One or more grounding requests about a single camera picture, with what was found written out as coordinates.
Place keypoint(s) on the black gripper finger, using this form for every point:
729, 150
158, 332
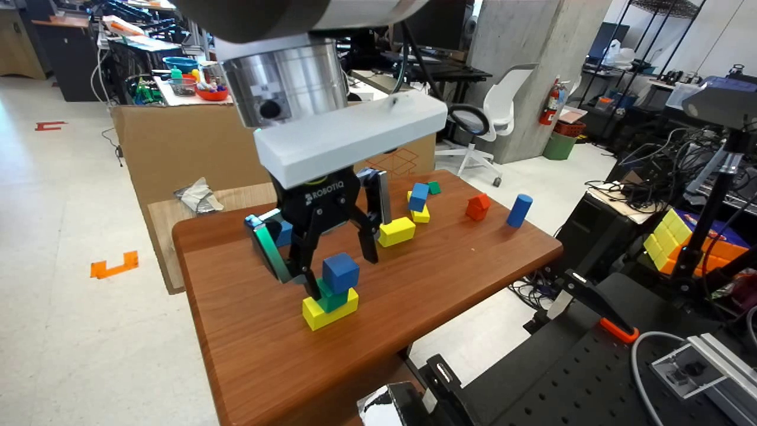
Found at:
308, 262
366, 238

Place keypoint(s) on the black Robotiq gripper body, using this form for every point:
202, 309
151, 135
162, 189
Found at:
319, 203

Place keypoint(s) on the blue wooden cube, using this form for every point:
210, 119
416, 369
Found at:
340, 272

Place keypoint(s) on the Franka robot arm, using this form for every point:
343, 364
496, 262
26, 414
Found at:
285, 74

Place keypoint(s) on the yellow rectangular wooden block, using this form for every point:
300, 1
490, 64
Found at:
396, 233

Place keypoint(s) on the yellow stepped wooden block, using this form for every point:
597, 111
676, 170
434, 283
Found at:
319, 318

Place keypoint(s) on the small yellow wooden block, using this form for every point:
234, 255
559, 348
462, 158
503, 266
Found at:
421, 216

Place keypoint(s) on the small blue wooden block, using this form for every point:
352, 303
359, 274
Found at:
416, 194

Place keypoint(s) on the small green wooden block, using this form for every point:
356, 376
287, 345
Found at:
434, 188

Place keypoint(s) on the yellow foam block stack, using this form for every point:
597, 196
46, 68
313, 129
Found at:
666, 238

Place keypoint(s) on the grey gripper side plate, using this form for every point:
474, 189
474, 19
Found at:
379, 194

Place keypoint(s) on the orange wooden cube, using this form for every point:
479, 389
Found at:
476, 207

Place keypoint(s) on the crumpled grey cloth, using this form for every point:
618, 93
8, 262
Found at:
200, 194

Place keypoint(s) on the light wood panel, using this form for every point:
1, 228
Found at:
169, 238

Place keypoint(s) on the blue wooden cylinder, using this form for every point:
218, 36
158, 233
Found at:
519, 210

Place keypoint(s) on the red bowl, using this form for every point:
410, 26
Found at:
210, 93

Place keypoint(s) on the white office chair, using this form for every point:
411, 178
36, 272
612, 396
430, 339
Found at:
499, 106

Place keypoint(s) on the green bin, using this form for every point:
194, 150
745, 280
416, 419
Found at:
559, 148

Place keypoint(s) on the red fire extinguisher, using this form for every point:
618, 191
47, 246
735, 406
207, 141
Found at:
548, 103

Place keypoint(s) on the reddish brown box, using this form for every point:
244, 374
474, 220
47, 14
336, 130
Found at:
569, 122

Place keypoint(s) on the dark side cabinet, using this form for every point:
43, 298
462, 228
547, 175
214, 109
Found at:
605, 228

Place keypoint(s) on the black perforated breadboard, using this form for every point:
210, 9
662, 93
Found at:
569, 380

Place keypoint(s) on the dark wooden cabinet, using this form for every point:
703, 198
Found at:
67, 54

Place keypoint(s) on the white box with lens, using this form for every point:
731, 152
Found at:
688, 369

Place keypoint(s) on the orange flat pad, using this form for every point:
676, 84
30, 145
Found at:
722, 254

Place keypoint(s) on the grey box on stand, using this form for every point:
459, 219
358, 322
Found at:
722, 99

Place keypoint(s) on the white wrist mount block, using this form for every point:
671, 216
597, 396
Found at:
345, 142

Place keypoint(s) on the white aluminium rail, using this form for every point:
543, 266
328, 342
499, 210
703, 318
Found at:
729, 374

